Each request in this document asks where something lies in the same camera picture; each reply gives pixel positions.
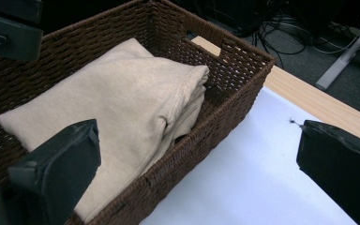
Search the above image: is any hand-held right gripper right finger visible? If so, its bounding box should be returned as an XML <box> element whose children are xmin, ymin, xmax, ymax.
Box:
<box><xmin>295</xmin><ymin>119</ymin><xmax>360</xmax><ymax>225</ymax></box>

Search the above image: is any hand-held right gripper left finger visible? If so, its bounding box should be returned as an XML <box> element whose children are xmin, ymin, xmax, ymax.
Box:
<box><xmin>7</xmin><ymin>119</ymin><xmax>102</xmax><ymax>225</ymax></box>

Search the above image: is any beige cloth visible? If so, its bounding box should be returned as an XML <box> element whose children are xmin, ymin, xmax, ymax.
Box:
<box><xmin>0</xmin><ymin>37</ymin><xmax>210</xmax><ymax>223</ymax></box>

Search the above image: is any brown woven basket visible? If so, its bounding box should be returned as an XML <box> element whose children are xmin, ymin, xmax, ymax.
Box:
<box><xmin>0</xmin><ymin>0</ymin><xmax>277</xmax><ymax>225</ymax></box>

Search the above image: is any white table sheet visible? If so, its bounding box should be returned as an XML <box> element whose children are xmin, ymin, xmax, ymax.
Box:
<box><xmin>139</xmin><ymin>85</ymin><xmax>357</xmax><ymax>225</ymax></box>

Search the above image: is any white-legged desk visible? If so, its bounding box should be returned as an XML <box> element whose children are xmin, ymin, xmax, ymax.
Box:
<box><xmin>315</xmin><ymin>15</ymin><xmax>360</xmax><ymax>92</ymax></box>

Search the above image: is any tangle of floor cables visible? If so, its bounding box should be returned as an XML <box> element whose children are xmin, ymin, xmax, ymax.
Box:
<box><xmin>252</xmin><ymin>0</ymin><xmax>360</xmax><ymax>68</ymax></box>

